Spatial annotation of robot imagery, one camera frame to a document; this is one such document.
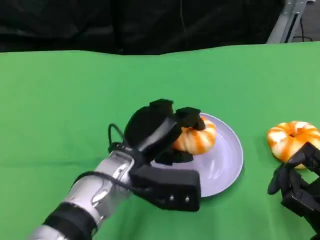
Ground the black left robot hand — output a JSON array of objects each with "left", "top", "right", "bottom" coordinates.
[{"left": 123, "top": 99, "right": 208, "bottom": 167}]

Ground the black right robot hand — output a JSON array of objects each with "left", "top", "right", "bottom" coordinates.
[{"left": 266, "top": 141, "right": 320, "bottom": 240}]

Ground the orange and white bread roll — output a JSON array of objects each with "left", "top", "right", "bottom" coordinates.
[
  {"left": 172, "top": 116, "right": 217, "bottom": 155},
  {"left": 266, "top": 121, "right": 320, "bottom": 170}
]

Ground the lilac plate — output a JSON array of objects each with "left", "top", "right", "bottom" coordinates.
[{"left": 149, "top": 112, "right": 245, "bottom": 198}]

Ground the green table cloth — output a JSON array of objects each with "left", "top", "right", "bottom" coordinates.
[{"left": 0, "top": 41, "right": 320, "bottom": 240}]

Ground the black backdrop curtain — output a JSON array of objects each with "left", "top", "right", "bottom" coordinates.
[{"left": 0, "top": 0, "right": 286, "bottom": 56}]

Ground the grey metal stand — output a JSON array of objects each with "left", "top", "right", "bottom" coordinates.
[{"left": 266, "top": 0, "right": 305, "bottom": 44}]

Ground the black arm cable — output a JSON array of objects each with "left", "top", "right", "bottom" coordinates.
[
  {"left": 107, "top": 123, "right": 128, "bottom": 151},
  {"left": 71, "top": 170, "right": 163, "bottom": 199}
]

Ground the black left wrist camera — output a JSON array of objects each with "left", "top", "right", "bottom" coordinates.
[{"left": 129, "top": 165, "right": 202, "bottom": 213}]

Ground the thin black floor cable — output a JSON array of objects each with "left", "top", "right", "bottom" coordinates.
[{"left": 291, "top": 13, "right": 315, "bottom": 43}]

